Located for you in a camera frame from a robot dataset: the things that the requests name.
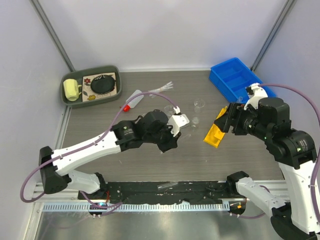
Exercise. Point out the grey-green plastic tray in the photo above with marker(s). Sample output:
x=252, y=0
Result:
x=78, y=75

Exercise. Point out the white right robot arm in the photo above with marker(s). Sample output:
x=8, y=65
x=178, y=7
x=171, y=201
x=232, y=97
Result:
x=294, y=152

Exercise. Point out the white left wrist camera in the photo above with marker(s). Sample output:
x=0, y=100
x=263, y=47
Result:
x=177, y=121

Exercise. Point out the yellow test tube rack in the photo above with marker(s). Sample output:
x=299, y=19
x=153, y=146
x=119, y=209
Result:
x=214, y=136

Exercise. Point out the floral patterned coaster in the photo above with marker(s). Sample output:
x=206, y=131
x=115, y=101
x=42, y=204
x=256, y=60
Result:
x=87, y=93

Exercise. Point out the white wash bottle red cap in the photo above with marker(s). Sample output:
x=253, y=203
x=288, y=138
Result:
x=133, y=100

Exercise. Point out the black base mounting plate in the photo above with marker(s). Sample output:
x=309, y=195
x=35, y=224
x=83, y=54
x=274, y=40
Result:
x=146, y=192

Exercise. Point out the small clear glass bottle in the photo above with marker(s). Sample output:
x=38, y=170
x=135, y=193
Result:
x=194, y=123

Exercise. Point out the bundle of plastic pipettes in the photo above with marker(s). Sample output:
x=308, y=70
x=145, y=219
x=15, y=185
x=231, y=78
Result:
x=167, y=87

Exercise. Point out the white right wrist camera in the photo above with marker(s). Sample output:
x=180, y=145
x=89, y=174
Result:
x=255, y=94

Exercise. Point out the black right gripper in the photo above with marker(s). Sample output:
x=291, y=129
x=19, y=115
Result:
x=235, y=110

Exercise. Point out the clear glass beaker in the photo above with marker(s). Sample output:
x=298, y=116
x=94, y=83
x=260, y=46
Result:
x=199, y=104

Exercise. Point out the pale yellow mug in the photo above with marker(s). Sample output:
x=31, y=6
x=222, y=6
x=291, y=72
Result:
x=72, y=89

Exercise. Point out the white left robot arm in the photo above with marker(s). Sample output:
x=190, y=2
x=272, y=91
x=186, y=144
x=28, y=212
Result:
x=59, y=170

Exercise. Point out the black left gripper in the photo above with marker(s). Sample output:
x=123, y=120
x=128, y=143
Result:
x=172, y=142

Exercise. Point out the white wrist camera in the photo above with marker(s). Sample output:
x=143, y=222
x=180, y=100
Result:
x=177, y=121
x=255, y=94

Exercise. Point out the black round plate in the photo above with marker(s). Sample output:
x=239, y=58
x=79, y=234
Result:
x=103, y=84

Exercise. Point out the blue divided plastic bin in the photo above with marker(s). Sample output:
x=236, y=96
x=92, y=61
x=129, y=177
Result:
x=231, y=78

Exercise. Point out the clear glass test tube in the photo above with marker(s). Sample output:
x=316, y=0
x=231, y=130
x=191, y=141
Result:
x=167, y=185

